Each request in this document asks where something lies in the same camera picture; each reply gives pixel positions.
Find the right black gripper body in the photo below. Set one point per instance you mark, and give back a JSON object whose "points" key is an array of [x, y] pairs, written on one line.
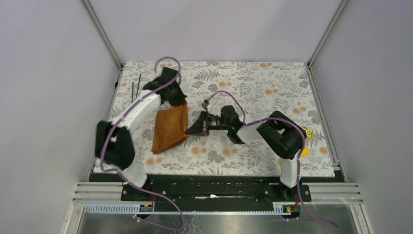
{"points": [[213, 123]]}

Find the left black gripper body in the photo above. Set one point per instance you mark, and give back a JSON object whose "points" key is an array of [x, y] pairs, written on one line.
{"points": [[177, 96]]}

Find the orange cloth napkin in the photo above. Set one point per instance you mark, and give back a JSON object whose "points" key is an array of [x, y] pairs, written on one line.
{"points": [[170, 128]]}

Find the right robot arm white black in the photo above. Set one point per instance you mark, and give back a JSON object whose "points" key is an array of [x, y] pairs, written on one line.
{"points": [[282, 135]]}

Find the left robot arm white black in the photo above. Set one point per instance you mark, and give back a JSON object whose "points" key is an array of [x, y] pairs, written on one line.
{"points": [[114, 146]]}

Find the floral patterned table mat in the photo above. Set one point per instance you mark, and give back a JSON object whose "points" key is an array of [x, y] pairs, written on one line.
{"points": [[221, 96]]}

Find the dark teal chopstick right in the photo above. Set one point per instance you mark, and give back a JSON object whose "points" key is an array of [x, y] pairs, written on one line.
{"points": [[138, 85]]}

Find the dark teal chopstick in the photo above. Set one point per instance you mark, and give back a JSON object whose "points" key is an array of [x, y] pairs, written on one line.
{"points": [[138, 85], [132, 92]]}

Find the dark teal chopstick left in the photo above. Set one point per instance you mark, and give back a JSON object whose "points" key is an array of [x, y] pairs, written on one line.
{"points": [[132, 92]]}

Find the yellow numbered die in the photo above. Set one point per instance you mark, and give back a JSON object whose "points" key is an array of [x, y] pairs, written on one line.
{"points": [[309, 132]]}

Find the yellow cube block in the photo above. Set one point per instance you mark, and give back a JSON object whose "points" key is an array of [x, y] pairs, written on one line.
{"points": [[305, 152]]}

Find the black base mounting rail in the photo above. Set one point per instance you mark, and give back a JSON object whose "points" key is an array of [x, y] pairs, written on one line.
{"points": [[208, 193]]}

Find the left aluminium frame post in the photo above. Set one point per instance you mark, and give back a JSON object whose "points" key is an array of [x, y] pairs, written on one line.
{"points": [[87, 4]]}

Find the aluminium frame post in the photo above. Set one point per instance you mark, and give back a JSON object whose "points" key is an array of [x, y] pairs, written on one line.
{"points": [[336, 16], [87, 4]]}

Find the right aluminium frame post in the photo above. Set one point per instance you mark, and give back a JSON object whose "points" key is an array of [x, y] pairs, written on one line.
{"points": [[336, 16]]}

